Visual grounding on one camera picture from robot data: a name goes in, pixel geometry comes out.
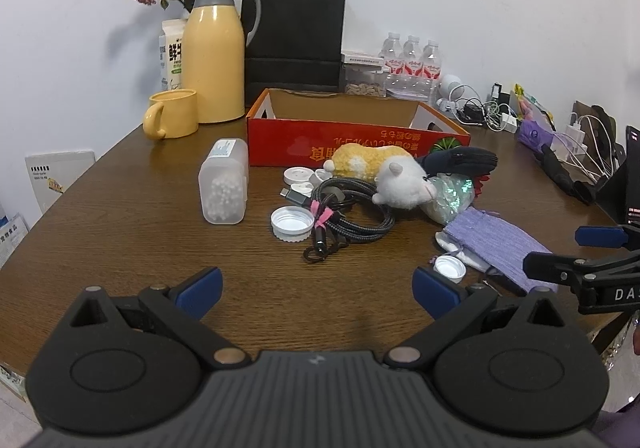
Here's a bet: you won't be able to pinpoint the purple fabric pouch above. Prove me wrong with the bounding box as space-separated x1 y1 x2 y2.
444 206 558 293

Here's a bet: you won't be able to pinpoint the white yellow plush hamster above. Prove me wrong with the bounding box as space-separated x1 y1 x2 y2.
323 143 437 209

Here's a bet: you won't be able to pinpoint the clear cotton swab container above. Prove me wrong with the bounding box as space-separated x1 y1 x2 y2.
198 138 248 226

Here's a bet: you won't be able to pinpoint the dark blue zip pouch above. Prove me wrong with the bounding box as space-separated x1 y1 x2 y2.
416 147 498 178

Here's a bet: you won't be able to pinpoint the large white bottle cap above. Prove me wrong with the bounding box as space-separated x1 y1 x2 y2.
270 206 314 243

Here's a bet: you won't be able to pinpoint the braided black cable bundle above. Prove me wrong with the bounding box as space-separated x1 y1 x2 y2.
278 177 397 265

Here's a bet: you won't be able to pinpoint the white cloth bag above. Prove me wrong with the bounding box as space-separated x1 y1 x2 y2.
435 231 491 273

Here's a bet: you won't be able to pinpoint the red artificial rose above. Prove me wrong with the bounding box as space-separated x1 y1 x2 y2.
472 174 490 197

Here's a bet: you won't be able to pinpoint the colourful snack packet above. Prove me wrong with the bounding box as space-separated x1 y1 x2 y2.
512 84 556 131

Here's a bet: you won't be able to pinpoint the small white round cap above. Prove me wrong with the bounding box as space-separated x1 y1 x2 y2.
291 182 314 197

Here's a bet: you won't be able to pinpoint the white round disc cap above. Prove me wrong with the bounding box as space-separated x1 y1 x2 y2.
283 166 314 186

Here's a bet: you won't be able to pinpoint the white booklet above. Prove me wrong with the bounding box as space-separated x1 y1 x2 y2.
25 150 96 214

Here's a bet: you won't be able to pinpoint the yellow ceramic mug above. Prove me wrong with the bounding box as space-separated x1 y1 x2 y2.
142 89 198 140

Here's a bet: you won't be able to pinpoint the red cardboard box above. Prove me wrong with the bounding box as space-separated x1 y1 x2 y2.
246 89 471 168

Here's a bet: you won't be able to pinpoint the water bottle right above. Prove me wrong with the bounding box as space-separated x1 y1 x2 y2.
420 40 442 103

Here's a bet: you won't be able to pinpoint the water bottle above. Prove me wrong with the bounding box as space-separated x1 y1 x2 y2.
401 35 423 93
378 32 404 89
420 40 442 103

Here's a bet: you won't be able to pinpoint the water bottle middle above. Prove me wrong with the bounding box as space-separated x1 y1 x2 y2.
401 35 423 93

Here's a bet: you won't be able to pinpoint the clear snack container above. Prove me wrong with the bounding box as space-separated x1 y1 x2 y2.
342 64 387 98

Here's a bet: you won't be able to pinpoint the water bottle left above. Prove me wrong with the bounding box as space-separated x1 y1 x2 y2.
378 32 404 89

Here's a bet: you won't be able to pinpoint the yellow thermos jug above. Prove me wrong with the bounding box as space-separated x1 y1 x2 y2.
181 0 262 124

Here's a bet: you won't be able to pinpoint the white milk carton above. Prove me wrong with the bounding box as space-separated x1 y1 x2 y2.
158 18 186 90

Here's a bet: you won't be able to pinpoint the white flat box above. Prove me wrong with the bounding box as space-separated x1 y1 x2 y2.
342 50 385 67

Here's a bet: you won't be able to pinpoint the black paper shopping bag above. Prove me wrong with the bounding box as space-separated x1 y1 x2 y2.
241 0 346 106

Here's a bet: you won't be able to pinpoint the tangle of charger cables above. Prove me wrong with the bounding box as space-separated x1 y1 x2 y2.
449 82 522 134

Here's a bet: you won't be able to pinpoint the white round camera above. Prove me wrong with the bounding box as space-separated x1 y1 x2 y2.
436 74 464 113

